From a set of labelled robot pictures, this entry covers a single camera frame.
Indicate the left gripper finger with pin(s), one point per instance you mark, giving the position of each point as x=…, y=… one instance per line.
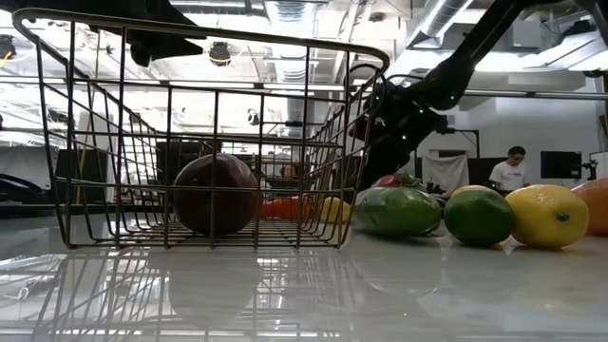
x=161, y=40

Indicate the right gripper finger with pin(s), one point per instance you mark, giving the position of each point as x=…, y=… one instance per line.
x=387, y=168

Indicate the red fruit with green calyx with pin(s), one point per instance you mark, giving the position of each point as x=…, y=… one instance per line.
x=387, y=181

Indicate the green cucumber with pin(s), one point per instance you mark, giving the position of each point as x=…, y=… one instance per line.
x=399, y=211

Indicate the yellow lemon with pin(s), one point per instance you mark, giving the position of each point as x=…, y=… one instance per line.
x=335, y=211
x=546, y=216

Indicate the orange pepper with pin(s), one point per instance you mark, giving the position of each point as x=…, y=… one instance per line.
x=470, y=190

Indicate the green lime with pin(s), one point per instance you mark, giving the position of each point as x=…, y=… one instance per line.
x=480, y=218

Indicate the red chili pepper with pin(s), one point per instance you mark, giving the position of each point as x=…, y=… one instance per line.
x=285, y=209

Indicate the dark red apple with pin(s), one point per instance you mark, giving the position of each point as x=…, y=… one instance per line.
x=195, y=209

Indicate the orange fruit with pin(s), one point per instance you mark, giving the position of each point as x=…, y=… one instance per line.
x=598, y=209

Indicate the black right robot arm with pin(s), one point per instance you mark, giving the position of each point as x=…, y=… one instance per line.
x=475, y=47

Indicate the white cloth cover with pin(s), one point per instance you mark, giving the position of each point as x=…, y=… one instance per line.
x=444, y=173

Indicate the black ceiling dome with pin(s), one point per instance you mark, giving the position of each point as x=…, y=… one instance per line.
x=220, y=53

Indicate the person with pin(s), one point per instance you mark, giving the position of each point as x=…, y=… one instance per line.
x=508, y=173

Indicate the black monitor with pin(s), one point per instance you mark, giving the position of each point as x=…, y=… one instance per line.
x=560, y=165

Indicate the white panel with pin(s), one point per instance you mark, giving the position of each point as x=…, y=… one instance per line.
x=24, y=166

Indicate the black metal frame stand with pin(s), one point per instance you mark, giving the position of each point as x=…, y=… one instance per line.
x=451, y=129

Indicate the silver ceiling duct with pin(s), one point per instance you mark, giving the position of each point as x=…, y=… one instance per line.
x=442, y=19

